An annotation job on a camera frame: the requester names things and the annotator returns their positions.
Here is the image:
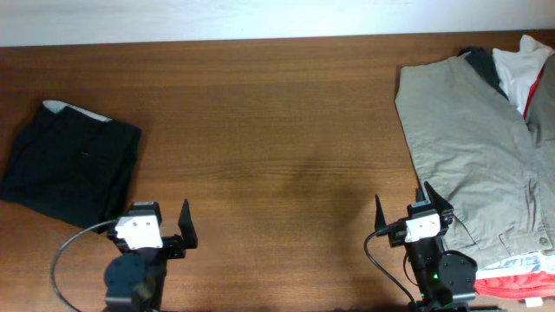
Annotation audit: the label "left black cable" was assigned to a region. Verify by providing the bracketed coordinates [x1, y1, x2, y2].
[50, 218, 121, 312]

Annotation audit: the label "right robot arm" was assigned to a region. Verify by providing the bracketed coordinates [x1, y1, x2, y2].
[363, 182, 478, 311]

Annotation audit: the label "dark garment under pile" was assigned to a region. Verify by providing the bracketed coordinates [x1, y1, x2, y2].
[459, 46, 508, 99]

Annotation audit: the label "black shorts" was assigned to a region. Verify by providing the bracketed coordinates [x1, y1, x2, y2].
[1, 100, 141, 228]

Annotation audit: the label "white garment with red trim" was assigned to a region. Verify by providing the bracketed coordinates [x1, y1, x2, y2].
[493, 35, 554, 116]

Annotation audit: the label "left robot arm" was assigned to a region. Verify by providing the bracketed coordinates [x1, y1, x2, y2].
[104, 200, 199, 312]

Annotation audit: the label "khaki shorts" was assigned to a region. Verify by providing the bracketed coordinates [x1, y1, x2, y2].
[395, 56, 554, 267]

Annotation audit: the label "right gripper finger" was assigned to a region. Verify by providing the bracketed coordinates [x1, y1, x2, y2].
[375, 194, 387, 237]
[424, 181, 454, 213]

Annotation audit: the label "white printed garment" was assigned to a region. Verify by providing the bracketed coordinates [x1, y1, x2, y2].
[476, 251, 554, 280]

